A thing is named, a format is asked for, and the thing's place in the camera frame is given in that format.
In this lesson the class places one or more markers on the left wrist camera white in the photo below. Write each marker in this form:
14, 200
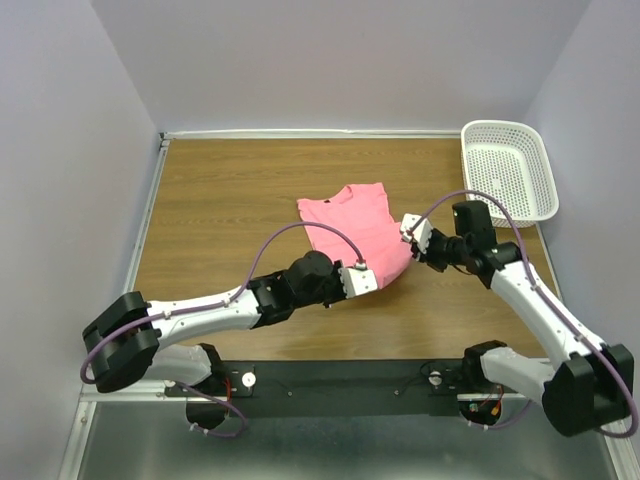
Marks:
357, 282

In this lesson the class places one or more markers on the pink t shirt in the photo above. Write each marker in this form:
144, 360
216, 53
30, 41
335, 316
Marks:
361, 212

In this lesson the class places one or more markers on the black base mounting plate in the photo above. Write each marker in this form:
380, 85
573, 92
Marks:
240, 390

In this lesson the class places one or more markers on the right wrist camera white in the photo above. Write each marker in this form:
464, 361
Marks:
416, 230

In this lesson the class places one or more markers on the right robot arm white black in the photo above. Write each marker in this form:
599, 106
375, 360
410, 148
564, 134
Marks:
586, 384

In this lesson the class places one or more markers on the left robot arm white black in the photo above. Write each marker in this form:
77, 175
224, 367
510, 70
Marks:
135, 339

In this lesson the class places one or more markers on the white perforated plastic basket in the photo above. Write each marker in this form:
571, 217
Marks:
508, 161

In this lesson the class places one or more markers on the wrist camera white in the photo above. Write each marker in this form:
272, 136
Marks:
357, 282
416, 230

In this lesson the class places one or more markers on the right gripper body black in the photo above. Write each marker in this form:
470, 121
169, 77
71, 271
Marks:
438, 253

